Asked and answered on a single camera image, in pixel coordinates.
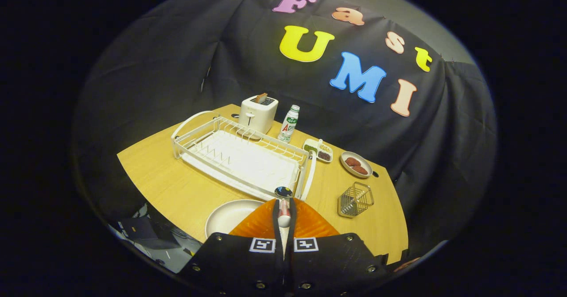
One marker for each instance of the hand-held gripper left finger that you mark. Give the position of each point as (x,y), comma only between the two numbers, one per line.
(275,226)

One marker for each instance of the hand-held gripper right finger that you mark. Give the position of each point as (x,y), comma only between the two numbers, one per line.
(292,233)

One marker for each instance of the large beige plate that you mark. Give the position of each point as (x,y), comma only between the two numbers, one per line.
(226,217)

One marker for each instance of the white divided condiment dish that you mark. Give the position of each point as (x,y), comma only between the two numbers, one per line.
(318,148)

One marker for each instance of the small beige plate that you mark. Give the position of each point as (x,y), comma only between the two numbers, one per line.
(365,162)

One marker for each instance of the white drip tray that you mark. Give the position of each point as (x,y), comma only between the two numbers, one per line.
(252,164)

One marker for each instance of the red meat patty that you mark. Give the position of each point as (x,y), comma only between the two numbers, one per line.
(360,170)
(352,161)

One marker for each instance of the plastic bottle with green label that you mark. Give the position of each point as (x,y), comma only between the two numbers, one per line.
(289,126)

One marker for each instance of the white toaster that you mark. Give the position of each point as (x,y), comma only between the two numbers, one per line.
(257,115)

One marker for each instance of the brown toast slice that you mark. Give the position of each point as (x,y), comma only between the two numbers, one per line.
(261,98)

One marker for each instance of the black backdrop cloth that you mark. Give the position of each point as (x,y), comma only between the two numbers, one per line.
(177,67)

